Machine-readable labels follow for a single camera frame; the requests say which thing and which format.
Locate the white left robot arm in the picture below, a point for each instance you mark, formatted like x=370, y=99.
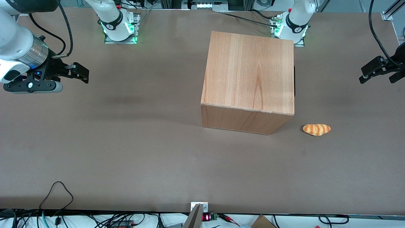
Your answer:
x=297, y=19

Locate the red LED display module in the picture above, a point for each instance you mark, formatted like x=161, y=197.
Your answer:
x=206, y=218

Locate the orange striped bread roll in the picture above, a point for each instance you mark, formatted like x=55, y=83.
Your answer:
x=316, y=129

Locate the wooden drawer cabinet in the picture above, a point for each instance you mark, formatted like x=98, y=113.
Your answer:
x=250, y=69

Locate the white power strip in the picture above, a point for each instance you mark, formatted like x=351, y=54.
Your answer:
x=205, y=4

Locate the aluminium frame profile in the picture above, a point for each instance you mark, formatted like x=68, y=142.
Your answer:
x=386, y=15

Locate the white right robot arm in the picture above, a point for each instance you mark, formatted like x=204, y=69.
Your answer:
x=15, y=44

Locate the small aluminium bracket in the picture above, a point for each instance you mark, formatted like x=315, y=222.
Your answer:
x=205, y=207

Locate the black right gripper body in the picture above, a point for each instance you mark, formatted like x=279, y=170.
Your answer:
x=53, y=70

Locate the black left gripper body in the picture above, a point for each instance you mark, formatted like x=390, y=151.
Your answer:
x=399, y=56

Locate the wooden camera post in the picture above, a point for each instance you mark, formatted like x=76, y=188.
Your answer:
x=193, y=220

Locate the brown cardboard piece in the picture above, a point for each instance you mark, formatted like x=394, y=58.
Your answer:
x=262, y=222

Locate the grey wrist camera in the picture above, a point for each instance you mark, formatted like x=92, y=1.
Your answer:
x=47, y=87

